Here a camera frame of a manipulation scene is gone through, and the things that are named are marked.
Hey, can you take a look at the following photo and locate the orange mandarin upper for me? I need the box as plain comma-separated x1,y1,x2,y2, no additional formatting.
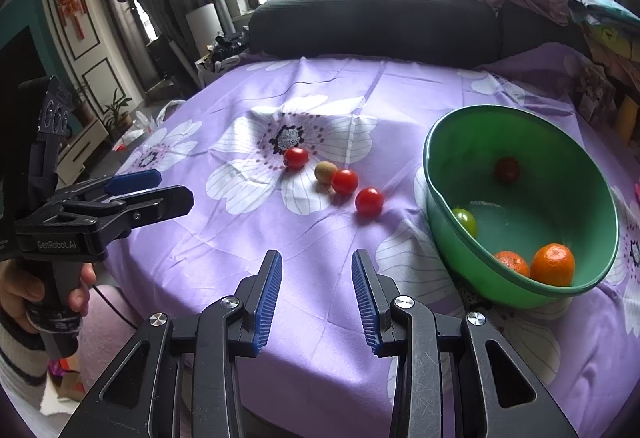
529,243,575,287

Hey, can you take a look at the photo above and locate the dark red cherry tomato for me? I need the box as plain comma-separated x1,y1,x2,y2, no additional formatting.
494,157,521,184

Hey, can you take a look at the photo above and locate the dark green sofa back cushion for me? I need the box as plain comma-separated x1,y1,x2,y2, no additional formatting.
248,0,590,69

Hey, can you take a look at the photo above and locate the orange mandarin lower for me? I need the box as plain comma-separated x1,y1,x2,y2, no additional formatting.
494,251,529,277

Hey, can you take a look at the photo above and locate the clear packaged snack box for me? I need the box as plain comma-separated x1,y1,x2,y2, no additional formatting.
575,66,615,127

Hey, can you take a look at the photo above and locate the stack of folded clothes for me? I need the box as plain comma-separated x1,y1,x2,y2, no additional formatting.
568,0,639,93

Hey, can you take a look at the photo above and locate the potted plant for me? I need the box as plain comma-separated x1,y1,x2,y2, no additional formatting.
103,90,132,135

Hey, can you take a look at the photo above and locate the orange mandarin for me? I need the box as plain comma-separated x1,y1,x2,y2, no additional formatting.
529,243,575,287
494,251,529,277

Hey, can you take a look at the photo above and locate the green round fruit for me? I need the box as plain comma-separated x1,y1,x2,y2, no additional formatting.
452,207,477,238

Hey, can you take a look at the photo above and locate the yellow bottle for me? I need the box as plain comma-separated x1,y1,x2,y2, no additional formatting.
614,95,639,145

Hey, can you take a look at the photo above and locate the red chinese knot decoration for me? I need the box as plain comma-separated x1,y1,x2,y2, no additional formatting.
55,0,88,41

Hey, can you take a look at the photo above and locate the green plastic bowl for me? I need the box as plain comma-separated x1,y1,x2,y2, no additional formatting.
423,105,620,309

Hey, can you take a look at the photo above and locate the tan round fruit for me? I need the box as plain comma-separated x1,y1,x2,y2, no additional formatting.
314,161,337,186

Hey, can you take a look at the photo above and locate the person's left hand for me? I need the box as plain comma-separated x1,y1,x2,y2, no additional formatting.
0,258,98,335

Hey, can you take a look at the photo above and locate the purple floral cloth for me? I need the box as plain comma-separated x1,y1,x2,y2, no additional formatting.
106,43,639,437

